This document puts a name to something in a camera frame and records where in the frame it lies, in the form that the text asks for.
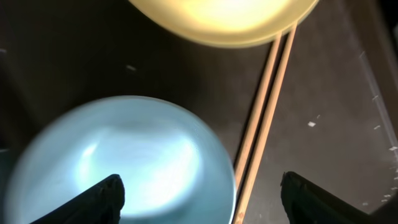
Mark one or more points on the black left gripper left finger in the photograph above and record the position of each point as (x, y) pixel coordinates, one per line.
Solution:
(100, 204)

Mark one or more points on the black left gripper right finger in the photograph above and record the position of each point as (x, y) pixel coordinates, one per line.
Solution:
(306, 203)

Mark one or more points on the light blue saucer plate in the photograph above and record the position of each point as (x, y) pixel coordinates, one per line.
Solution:
(173, 166)

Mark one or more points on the wooden chopstick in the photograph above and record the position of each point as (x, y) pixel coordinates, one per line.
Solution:
(262, 132)
(256, 111)

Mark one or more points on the yellow round plate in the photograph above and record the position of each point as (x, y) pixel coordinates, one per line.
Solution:
(226, 23)

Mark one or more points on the dark brown serving tray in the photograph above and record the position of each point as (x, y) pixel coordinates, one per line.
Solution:
(335, 122)

